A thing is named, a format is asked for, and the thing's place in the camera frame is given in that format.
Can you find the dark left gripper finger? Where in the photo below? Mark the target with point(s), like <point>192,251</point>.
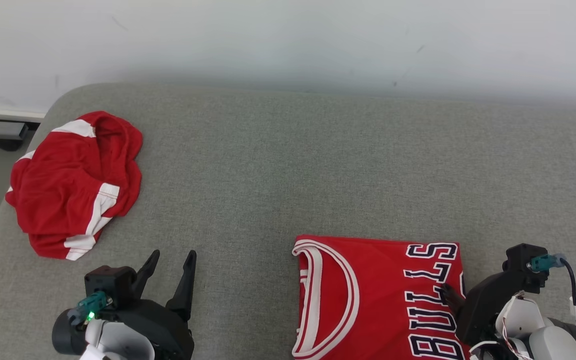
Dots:
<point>184,290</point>
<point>145,275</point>

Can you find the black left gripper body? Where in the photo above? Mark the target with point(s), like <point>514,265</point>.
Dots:
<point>153,330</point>

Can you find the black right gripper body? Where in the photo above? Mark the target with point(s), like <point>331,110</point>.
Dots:
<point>488,305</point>

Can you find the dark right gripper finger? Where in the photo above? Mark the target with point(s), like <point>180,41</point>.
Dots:
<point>452,297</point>

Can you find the red Bulls jersey white sleeves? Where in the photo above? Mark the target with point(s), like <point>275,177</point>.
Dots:
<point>368,300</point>

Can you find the red shorts white stripe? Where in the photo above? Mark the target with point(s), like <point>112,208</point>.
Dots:
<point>63,190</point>

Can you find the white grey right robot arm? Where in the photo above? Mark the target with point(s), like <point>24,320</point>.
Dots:
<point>543,340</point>

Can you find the grey fabric sofa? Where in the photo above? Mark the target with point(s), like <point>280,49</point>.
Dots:
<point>278,175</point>

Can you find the black round foot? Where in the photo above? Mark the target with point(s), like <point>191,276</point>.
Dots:
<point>8,145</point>

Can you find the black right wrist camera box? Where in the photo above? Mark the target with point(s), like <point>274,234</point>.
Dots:
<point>520,265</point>

